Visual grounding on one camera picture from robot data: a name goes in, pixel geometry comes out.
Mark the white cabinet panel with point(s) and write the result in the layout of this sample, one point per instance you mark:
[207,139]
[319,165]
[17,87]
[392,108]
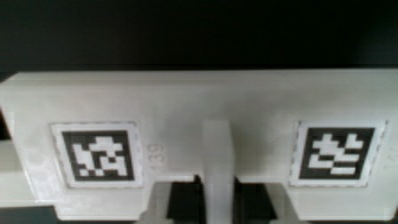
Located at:
[221,146]

